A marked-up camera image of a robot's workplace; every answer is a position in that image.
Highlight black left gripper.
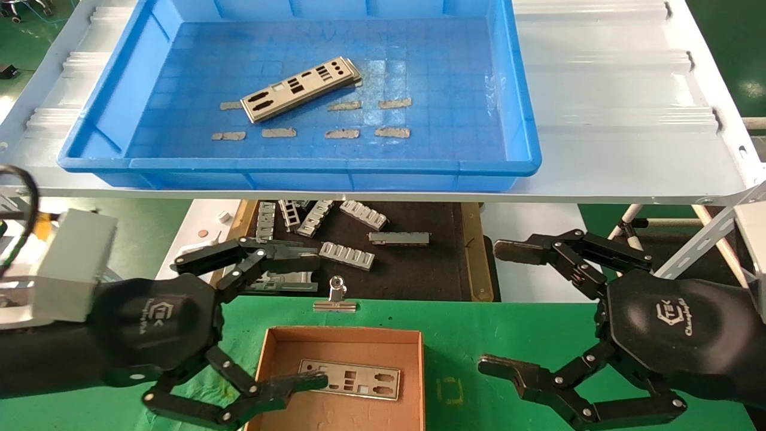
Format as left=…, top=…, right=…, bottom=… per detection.
left=0, top=236, right=329, bottom=430

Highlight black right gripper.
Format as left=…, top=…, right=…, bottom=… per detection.
left=478, top=229, right=766, bottom=431

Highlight single metal shield plate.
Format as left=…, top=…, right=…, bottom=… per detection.
left=297, top=359, right=400, bottom=400

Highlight stack of metal shield plates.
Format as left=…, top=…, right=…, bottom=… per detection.
left=240, top=56, right=363, bottom=123

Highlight brown cardboard box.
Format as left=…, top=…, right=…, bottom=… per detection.
left=242, top=326, right=427, bottom=431

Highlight white rectangular box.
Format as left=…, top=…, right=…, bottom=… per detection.
left=734, top=204, right=766, bottom=288

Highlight blue plastic tray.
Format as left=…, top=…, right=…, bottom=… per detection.
left=57, top=0, right=543, bottom=192

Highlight silver binder clip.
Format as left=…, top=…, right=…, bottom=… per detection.
left=313, top=275, right=358, bottom=313

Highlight slotted grey metal part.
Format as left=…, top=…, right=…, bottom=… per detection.
left=278, top=199, right=302, bottom=233
left=256, top=201, right=277, bottom=241
left=297, top=200, right=336, bottom=238
left=339, top=200, right=390, bottom=231
left=318, top=241, right=376, bottom=272

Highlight green table cloth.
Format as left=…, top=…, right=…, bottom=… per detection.
left=0, top=290, right=758, bottom=431

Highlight perforated metal shelf brace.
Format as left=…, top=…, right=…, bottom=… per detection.
left=655, top=180, right=766, bottom=288

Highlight grey metal bar part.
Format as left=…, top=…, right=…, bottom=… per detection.
left=367, top=231, right=431, bottom=247

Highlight white metal shelf board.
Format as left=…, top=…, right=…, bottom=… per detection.
left=0, top=0, right=766, bottom=205

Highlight large grey metal bracket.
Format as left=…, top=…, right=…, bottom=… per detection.
left=242, top=239, right=319, bottom=294

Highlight white tube frame black joints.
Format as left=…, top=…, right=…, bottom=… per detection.
left=607, top=204, right=710, bottom=255

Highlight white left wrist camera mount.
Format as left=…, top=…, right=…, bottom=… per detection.
left=35, top=208, right=119, bottom=323

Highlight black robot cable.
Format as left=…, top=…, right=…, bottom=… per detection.
left=0, top=164, right=41, bottom=282

